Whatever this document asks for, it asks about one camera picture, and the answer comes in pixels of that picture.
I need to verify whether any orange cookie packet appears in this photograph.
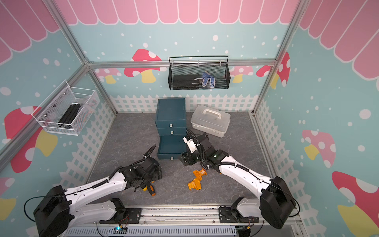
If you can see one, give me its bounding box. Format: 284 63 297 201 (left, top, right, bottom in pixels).
193 169 207 181
188 178 202 190

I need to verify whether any teal three-drawer cabinet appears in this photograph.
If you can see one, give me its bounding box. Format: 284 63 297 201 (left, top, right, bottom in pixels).
155 98 187 160

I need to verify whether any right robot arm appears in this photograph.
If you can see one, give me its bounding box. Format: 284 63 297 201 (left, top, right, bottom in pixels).
179 129 300 229

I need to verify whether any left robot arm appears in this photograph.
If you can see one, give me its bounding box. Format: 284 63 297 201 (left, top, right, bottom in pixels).
33 146 162 237

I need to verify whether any white plastic lidded box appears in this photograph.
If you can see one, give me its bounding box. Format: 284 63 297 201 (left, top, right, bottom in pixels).
190 105 231 138

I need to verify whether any small green circuit board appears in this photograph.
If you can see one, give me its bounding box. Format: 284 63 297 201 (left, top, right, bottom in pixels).
113 226 128 235

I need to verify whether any blue white item in basket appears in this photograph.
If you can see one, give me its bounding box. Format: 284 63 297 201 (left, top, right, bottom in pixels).
194 71 216 89

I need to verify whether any black box in white basket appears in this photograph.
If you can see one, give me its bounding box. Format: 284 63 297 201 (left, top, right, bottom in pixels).
58 103 81 129

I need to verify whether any orange handled screwdriver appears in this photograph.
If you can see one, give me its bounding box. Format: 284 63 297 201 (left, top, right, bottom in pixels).
148 185 156 197

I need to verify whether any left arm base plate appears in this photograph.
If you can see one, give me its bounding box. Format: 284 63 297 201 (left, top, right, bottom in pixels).
100 208 142 225

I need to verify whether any white slotted cable duct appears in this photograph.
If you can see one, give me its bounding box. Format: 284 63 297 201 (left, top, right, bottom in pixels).
64 226 237 237

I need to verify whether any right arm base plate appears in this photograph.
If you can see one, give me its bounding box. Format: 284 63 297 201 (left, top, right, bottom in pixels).
218 205 260 224

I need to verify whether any black wire wall basket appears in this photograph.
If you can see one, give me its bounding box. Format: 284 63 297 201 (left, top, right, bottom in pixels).
168 55 231 90

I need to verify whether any white wire wall basket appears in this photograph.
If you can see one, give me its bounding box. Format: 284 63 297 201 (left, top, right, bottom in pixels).
32 81 100 136

